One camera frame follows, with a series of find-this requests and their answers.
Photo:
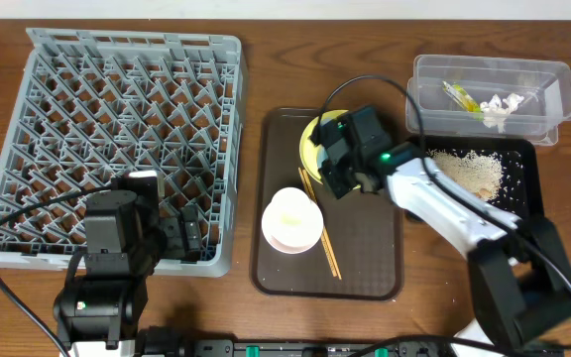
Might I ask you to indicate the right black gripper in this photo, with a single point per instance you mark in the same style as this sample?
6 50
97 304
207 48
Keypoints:
332 162

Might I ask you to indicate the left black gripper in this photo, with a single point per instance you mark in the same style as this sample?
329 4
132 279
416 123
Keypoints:
189 231

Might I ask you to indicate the yellow plate bowl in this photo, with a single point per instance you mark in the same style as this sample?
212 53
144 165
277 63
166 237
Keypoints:
311 156

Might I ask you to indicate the white pink bowl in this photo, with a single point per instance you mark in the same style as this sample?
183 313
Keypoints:
292 233

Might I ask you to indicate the pile of rice grains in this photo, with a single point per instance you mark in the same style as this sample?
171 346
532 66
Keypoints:
491 176

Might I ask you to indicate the white cup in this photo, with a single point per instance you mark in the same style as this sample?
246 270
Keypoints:
290 199

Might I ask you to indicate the green snack wrapper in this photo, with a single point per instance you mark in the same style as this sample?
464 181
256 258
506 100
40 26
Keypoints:
461 97

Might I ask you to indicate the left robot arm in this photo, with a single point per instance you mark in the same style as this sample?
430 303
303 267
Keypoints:
105 291

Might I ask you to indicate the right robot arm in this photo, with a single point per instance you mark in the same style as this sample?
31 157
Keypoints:
520 276

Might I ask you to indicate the black food waste tray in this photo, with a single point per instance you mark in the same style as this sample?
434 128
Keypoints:
529 201

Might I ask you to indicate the wooden chopstick right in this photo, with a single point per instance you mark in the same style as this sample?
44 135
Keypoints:
326 233

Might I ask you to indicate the wooden chopstick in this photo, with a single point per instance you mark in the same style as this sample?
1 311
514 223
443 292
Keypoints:
321 233
326 233

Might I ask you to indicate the wooden chopstick left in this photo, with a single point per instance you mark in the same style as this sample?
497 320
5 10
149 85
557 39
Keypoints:
321 233

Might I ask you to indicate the brown serving tray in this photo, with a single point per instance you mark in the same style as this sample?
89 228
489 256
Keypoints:
365 230

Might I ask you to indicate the clear plastic bin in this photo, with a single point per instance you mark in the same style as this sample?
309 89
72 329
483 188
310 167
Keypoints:
545 86

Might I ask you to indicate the grey plastic dish rack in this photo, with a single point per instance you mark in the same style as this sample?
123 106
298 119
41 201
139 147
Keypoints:
95 105

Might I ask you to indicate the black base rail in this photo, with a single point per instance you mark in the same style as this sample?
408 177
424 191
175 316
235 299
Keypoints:
315 348

